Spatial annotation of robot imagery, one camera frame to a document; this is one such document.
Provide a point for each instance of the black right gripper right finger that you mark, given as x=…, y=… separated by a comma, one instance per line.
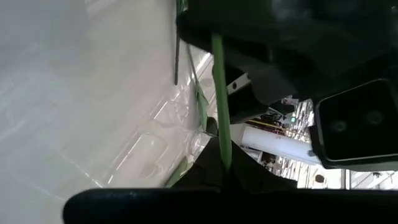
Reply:
x=252, y=175

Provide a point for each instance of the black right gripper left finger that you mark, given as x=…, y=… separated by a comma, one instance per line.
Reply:
x=208, y=171

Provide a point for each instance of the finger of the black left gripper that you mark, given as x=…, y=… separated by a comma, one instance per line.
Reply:
x=247, y=107

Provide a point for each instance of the dark purple artificial tulip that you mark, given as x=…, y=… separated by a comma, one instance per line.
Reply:
x=222, y=102

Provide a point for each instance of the white pillar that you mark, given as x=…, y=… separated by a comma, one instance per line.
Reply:
x=276, y=144

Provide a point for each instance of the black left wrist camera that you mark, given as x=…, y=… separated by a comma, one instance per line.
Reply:
x=357, y=124

